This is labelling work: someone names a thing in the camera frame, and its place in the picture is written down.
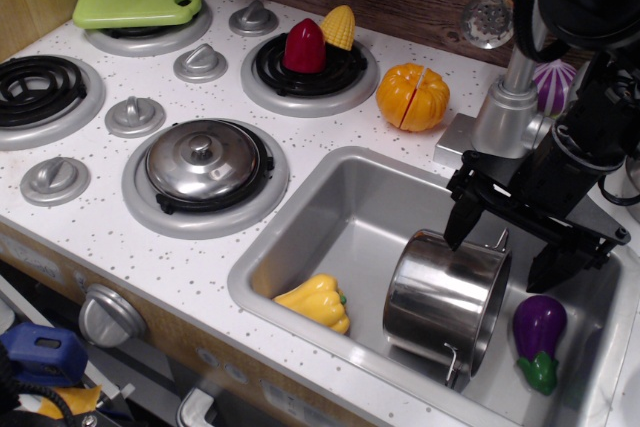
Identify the purple toy eggplant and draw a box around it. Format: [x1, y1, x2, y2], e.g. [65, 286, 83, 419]
[512, 295, 567, 396]

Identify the front right stove burner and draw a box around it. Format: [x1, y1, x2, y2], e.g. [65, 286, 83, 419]
[122, 119, 289, 240]

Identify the silver toy sink basin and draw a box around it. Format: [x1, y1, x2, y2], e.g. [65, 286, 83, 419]
[228, 147, 639, 426]

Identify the back right stove burner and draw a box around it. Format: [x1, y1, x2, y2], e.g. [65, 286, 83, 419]
[240, 33, 380, 118]

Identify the silver stove knob back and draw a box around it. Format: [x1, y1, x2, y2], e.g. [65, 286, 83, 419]
[228, 0, 279, 37]

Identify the silver toy faucet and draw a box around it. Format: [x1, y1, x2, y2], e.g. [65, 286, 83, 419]
[434, 6, 574, 165]

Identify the green plastic cutting board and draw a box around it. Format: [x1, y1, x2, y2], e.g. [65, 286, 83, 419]
[72, 0, 202, 30]

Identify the yellow toy bell pepper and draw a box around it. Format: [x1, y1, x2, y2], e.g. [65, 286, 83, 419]
[273, 274, 351, 334]

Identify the stainless steel pot lid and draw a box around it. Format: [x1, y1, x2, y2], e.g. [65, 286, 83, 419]
[145, 119, 267, 203]

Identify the stove burner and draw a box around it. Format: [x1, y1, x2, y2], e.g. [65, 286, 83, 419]
[1, 55, 106, 151]
[240, 33, 380, 118]
[122, 119, 289, 240]
[84, 1, 213, 57]

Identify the silver oven door handle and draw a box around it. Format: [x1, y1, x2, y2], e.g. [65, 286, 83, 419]
[176, 387, 218, 427]

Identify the purple white striped toy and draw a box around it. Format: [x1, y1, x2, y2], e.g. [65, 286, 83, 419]
[533, 60, 577, 118]

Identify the yellow toy corn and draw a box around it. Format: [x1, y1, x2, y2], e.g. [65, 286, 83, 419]
[320, 5, 355, 51]

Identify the hanging metal slotted spoon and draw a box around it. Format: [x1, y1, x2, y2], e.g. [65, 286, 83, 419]
[460, 0, 514, 50]

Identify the silver stove knob front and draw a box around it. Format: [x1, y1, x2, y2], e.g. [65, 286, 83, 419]
[20, 157, 91, 207]

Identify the silver stove knob upper middle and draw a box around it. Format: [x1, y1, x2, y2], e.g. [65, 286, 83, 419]
[173, 43, 228, 83]

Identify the back left stove burner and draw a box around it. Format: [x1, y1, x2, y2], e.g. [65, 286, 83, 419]
[84, 1, 213, 57]

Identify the front left stove burner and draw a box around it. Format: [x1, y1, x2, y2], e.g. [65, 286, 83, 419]
[1, 55, 106, 151]

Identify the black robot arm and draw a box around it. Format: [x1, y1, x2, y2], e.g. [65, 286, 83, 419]
[444, 0, 639, 293]

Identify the orange toy pumpkin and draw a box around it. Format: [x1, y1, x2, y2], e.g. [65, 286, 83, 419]
[376, 63, 450, 132]

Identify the silver stove knob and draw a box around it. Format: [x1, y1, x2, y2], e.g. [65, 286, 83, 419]
[228, 0, 279, 37]
[20, 157, 91, 207]
[105, 96, 166, 138]
[173, 43, 228, 83]

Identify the blue clamp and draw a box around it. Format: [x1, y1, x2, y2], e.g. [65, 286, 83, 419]
[1, 323, 89, 387]

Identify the red toy pepper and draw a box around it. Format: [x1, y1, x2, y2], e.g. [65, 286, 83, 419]
[282, 18, 326, 74]

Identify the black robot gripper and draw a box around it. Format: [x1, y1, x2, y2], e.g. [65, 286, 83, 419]
[443, 125, 630, 293]

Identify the silver stove knob lower middle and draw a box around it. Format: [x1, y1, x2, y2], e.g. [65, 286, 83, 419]
[105, 96, 166, 138]

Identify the silver oven knob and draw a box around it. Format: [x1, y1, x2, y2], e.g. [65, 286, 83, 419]
[79, 284, 147, 348]

